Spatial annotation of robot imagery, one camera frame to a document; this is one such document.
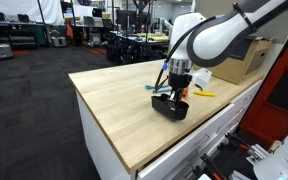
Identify cardboard box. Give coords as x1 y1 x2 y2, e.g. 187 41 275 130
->
193 35 274 86

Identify white drawer cabinet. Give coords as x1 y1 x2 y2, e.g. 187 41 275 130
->
75 79 264 180

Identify blue handled pliers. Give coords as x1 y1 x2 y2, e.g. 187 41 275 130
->
144 85 172 93

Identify orange handled screwdriver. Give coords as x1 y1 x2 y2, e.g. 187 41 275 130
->
182 88 188 98

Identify black plastic bowl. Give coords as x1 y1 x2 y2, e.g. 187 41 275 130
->
151 94 189 120

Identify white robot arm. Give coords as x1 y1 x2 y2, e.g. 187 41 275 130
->
165 0 288 107

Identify metal drawer handle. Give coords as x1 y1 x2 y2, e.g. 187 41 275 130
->
194 134 210 148

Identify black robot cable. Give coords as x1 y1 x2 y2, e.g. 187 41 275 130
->
153 15 218 93

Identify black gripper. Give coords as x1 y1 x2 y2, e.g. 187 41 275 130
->
168 73 192 106

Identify red cabinet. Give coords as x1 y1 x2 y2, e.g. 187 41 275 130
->
240 45 288 143

